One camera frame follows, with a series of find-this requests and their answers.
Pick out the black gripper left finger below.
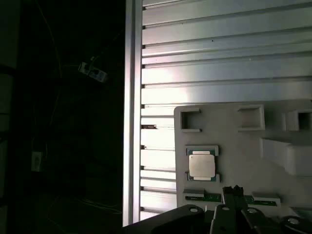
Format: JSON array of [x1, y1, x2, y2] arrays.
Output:
[[121, 186, 241, 234]]

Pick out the silver CPU green substrate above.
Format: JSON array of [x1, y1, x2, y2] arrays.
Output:
[[186, 146, 220, 182]]

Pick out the green RAM stick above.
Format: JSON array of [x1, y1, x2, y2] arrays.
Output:
[[185, 194, 278, 203]]

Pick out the white power strip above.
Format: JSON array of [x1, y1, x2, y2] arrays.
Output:
[[78, 57, 108, 85]]

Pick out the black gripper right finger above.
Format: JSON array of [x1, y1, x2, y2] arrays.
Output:
[[233, 185, 312, 234]]

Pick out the small white wall adapter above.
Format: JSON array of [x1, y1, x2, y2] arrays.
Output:
[[31, 151, 43, 171]]

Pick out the grey plastic parts rack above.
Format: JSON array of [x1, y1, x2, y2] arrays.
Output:
[[173, 98, 312, 221]]

